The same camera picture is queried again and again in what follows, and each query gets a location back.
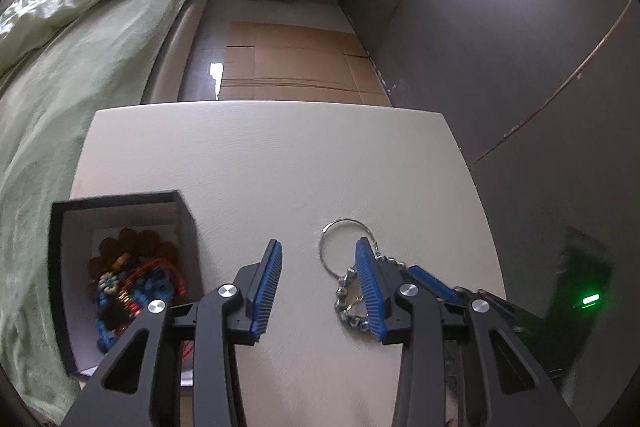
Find white low table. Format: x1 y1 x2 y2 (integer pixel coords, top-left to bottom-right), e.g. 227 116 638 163
70 101 506 427

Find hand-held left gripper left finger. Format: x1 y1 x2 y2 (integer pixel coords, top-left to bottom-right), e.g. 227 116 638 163
60 238 284 427

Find pile of bead bracelets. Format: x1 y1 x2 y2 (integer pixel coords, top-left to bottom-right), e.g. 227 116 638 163
89 228 189 353

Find bed with green sheet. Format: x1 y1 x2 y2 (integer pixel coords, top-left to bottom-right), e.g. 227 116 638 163
142 0 219 104

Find green bed with duvet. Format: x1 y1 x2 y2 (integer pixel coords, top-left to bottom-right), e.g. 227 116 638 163
0 0 202 408

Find dark grey wardrobe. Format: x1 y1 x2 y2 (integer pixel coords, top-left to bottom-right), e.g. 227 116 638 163
340 0 640 427

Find flattened cardboard sheets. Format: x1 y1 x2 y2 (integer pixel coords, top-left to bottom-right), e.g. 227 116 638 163
217 21 392 106

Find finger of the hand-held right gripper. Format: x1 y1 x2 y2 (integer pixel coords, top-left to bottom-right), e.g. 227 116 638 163
406 264 546 333

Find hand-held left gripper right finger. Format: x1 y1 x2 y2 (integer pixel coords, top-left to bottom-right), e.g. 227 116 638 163
354 237 581 427

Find black square box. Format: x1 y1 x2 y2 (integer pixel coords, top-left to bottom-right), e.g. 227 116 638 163
49 190 206 383

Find metal ball chain key ring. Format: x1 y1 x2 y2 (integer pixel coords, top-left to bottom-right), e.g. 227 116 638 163
318 218 407 336

